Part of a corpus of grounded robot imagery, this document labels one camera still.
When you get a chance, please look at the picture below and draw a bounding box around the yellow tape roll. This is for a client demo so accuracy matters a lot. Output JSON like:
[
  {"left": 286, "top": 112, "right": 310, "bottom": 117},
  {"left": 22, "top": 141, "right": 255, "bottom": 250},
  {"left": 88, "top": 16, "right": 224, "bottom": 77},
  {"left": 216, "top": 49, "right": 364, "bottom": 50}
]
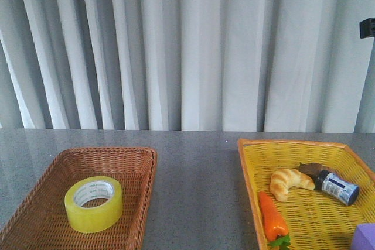
[{"left": 64, "top": 176, "right": 123, "bottom": 234}]

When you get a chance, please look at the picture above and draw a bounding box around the yellow woven basket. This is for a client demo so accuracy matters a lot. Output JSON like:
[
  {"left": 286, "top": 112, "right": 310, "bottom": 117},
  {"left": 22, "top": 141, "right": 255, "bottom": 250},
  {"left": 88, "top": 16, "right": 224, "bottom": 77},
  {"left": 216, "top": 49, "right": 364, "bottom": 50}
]
[{"left": 238, "top": 139, "right": 374, "bottom": 249}]

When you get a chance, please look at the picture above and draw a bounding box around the toy orange carrot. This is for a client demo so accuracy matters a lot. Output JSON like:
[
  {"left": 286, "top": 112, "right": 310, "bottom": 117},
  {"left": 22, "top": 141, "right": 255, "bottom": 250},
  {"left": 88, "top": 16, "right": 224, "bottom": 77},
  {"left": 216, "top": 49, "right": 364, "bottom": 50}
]
[{"left": 258, "top": 191, "right": 291, "bottom": 249}]

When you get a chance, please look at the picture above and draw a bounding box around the brown wicker basket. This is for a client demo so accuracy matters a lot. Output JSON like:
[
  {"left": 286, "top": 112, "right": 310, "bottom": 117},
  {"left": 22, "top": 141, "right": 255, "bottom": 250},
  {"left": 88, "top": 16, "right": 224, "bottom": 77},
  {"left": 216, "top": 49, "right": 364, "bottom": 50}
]
[{"left": 1, "top": 147, "right": 157, "bottom": 249}]

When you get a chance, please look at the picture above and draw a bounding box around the toy croissant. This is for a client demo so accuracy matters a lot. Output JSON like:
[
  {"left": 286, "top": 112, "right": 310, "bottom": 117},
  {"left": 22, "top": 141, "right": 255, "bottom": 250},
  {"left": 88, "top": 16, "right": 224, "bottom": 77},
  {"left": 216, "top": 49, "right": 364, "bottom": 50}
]
[{"left": 269, "top": 168, "right": 315, "bottom": 202}]

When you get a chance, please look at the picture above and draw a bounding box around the brown dried leaf toy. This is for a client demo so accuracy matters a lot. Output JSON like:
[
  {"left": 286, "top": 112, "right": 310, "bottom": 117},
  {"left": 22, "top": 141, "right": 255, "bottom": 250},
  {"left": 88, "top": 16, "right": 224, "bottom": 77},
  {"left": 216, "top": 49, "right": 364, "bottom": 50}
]
[{"left": 298, "top": 162, "right": 336, "bottom": 178}]

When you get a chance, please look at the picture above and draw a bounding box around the grey pleated curtain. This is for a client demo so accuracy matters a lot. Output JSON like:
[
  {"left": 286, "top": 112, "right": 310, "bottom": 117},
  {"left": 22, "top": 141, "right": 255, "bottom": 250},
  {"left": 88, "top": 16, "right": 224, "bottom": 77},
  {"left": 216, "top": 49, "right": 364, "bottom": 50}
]
[{"left": 1, "top": 0, "right": 374, "bottom": 133}]

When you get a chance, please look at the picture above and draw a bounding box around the small blue labelled bottle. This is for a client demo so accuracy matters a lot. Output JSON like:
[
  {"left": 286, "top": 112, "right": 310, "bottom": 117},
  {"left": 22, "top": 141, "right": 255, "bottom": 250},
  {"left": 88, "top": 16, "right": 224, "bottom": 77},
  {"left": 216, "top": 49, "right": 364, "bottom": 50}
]
[{"left": 315, "top": 170, "right": 360, "bottom": 206}]

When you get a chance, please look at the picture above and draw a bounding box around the purple foam block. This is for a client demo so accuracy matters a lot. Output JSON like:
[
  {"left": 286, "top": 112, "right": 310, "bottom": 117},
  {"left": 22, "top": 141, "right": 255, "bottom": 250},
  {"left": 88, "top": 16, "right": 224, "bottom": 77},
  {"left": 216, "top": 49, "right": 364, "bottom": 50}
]
[{"left": 350, "top": 223, "right": 375, "bottom": 250}]

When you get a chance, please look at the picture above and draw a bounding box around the black box at edge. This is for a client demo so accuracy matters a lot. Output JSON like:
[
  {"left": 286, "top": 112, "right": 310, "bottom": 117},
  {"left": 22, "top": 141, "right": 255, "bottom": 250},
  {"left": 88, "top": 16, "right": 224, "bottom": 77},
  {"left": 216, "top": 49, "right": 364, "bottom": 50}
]
[{"left": 359, "top": 18, "right": 375, "bottom": 39}]

